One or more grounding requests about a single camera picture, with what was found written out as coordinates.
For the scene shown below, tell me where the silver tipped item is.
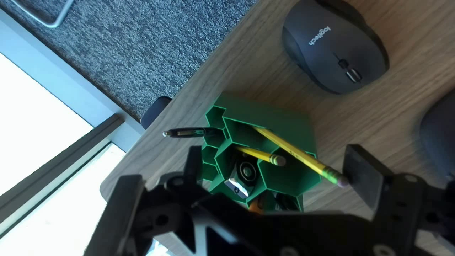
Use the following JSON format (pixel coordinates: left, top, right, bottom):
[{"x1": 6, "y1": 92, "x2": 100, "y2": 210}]
[{"x1": 224, "y1": 176, "x2": 251, "y2": 199}]

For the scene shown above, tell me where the short yellow pencil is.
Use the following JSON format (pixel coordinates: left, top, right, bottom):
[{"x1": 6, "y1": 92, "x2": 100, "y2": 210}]
[{"x1": 234, "y1": 145, "x2": 288, "y2": 168}]

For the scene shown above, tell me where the grey metal rail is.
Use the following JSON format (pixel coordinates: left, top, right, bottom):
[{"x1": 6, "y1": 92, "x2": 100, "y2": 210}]
[{"x1": 0, "y1": 112, "x2": 126, "y2": 239}]

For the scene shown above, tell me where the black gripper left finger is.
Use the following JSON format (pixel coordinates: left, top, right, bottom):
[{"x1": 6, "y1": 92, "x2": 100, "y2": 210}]
[{"x1": 85, "y1": 173, "x2": 184, "y2": 256}]

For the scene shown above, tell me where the black pen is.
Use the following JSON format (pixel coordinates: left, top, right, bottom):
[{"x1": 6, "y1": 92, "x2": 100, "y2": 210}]
[{"x1": 161, "y1": 125, "x2": 224, "y2": 139}]

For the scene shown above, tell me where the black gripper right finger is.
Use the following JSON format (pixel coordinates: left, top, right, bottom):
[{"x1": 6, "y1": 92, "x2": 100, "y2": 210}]
[{"x1": 342, "y1": 142, "x2": 424, "y2": 256}]

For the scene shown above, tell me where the dark desk edge bracket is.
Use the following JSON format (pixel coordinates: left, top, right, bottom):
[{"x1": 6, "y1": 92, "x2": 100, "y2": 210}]
[{"x1": 141, "y1": 95, "x2": 174, "y2": 131}]

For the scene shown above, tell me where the metal floor frame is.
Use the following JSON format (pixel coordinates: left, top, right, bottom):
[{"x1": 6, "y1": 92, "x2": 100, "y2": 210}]
[{"x1": 9, "y1": 0, "x2": 76, "y2": 30}]

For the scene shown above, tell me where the green honeycomb pen holder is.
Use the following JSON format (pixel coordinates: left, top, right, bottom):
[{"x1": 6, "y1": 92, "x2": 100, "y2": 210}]
[{"x1": 201, "y1": 91, "x2": 319, "y2": 213}]

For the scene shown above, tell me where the long yellow pencil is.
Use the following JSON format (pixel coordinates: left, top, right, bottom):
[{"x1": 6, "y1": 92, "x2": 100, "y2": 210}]
[{"x1": 254, "y1": 125, "x2": 350, "y2": 188}]

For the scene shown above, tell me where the dark grey computer mouse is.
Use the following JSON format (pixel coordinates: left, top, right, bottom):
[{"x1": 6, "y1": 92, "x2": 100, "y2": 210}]
[{"x1": 282, "y1": 0, "x2": 392, "y2": 95}]

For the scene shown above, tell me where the black round capped item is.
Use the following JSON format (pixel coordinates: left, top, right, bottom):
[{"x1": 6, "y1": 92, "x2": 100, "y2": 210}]
[{"x1": 235, "y1": 158, "x2": 261, "y2": 186}]

